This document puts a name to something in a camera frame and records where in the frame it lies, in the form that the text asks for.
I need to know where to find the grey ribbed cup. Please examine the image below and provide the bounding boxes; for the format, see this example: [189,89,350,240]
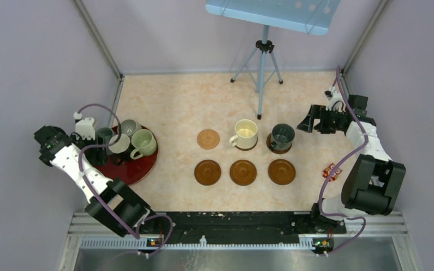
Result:
[118,119,142,137]

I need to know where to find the red round tray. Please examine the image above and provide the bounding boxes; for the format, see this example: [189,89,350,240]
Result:
[97,137,158,185]

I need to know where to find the aluminium frame rail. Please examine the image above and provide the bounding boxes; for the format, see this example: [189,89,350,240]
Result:
[59,211,422,270]

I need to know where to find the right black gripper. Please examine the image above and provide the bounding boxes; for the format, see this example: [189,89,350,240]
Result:
[297,104,342,134]

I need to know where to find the light wooden coaster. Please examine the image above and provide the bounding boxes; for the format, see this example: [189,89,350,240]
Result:
[197,129,220,150]

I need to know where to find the red owl figurine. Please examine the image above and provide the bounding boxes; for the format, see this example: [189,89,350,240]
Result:
[322,163,342,182]

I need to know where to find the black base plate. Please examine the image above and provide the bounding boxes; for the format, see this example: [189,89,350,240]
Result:
[139,211,346,244]

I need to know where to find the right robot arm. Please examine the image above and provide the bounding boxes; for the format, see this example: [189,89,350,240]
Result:
[297,90,406,233]

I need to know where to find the dark wooden coaster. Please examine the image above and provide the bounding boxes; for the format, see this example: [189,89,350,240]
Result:
[268,159,296,185]
[266,133,293,155]
[194,159,222,186]
[229,159,257,186]
[235,142,258,151]

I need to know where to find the blue music stand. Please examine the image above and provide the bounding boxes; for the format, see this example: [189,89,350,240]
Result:
[206,0,342,120]

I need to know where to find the grey green mug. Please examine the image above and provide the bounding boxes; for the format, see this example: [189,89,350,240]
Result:
[95,127,115,145]

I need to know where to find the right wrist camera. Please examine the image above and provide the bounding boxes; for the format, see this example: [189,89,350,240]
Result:
[324,88,345,112]

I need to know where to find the light green mug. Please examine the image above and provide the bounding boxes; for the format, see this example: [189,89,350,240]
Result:
[130,129,157,160]

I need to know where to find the dark grey cup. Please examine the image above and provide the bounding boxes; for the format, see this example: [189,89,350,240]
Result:
[270,123,295,152]

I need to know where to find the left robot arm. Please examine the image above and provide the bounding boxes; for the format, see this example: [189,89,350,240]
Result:
[34,126,159,237]

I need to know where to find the cream mug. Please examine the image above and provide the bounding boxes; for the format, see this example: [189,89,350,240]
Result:
[228,119,258,148]

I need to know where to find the white cup dark inside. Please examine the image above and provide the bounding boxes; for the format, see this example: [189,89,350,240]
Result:
[108,134,131,165]

